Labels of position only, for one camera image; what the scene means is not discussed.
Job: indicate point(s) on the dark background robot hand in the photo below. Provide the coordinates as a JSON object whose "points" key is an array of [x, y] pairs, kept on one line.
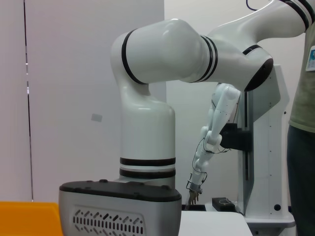
{"points": [[194, 196]]}

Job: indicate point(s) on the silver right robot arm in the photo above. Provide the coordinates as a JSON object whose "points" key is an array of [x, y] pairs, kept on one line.
{"points": [[160, 49]]}

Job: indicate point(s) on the person in olive shirt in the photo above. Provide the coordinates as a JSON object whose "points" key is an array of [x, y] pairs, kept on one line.
{"points": [[302, 98]]}

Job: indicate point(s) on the yellow plastic bin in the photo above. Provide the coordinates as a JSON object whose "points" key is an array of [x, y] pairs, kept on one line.
{"points": [[24, 218]]}

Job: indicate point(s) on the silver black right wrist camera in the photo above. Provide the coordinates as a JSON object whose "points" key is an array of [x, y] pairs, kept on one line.
{"points": [[110, 196]]}

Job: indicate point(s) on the black low tray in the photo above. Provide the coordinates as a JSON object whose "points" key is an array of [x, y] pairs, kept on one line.
{"points": [[197, 207]]}

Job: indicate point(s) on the blue id badge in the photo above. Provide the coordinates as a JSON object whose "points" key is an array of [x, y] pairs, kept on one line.
{"points": [[311, 59]]}

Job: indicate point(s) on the white robot lift column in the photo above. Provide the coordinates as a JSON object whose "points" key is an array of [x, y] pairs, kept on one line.
{"points": [[265, 147]]}

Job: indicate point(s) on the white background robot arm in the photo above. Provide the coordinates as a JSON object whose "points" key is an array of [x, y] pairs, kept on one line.
{"points": [[221, 110]]}

